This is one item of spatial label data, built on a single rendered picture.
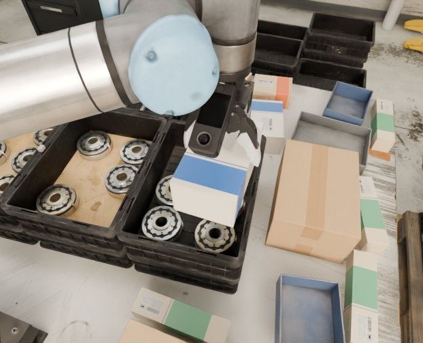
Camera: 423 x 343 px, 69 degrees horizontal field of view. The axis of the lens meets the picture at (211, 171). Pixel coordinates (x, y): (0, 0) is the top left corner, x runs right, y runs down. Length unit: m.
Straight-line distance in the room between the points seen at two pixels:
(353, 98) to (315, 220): 0.78
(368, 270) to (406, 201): 1.28
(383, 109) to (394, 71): 1.82
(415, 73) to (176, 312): 2.90
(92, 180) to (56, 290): 0.32
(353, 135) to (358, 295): 0.65
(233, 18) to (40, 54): 0.23
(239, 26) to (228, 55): 0.04
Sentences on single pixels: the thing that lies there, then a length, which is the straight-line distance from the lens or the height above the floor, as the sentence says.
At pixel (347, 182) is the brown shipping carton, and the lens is 0.96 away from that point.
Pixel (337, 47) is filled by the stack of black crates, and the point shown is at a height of 0.53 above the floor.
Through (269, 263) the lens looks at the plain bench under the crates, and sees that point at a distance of 0.95.
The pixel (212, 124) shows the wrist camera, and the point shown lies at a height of 1.25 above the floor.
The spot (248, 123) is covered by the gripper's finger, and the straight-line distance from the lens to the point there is 0.51.
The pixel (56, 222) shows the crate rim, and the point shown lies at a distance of 0.81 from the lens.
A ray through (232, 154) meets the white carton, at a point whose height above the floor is 1.14.
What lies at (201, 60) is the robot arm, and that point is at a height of 1.43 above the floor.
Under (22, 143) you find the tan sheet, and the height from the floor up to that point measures 0.83.
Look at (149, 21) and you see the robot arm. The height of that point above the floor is 1.45.
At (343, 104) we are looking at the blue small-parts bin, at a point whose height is 0.70.
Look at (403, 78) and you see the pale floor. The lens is 3.18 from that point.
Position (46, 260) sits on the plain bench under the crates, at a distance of 1.05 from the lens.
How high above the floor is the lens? 1.57
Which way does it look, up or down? 52 degrees down
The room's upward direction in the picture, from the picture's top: straight up
